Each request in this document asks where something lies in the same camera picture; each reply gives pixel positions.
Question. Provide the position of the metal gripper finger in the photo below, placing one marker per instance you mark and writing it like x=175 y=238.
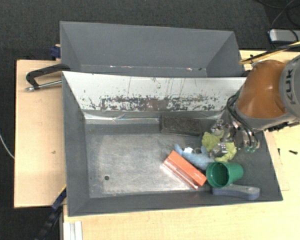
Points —
x=219 y=128
x=222 y=149

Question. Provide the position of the yellow-green cloth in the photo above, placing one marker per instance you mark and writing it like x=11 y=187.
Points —
x=210 y=140

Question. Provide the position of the pale wood flat board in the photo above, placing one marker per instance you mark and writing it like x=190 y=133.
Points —
x=40 y=134

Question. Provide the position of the green cup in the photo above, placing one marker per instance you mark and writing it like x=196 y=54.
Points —
x=230 y=172

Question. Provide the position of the grey metal bin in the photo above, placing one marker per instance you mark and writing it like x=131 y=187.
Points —
x=130 y=159

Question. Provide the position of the orange box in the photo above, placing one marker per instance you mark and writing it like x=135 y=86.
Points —
x=183 y=167

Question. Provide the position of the dark green flat block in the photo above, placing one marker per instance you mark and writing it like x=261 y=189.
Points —
x=181 y=125

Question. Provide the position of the light blue toy animal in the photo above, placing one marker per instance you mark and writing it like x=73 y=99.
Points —
x=197 y=159

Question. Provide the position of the small black screw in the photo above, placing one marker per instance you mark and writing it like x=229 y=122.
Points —
x=293 y=152

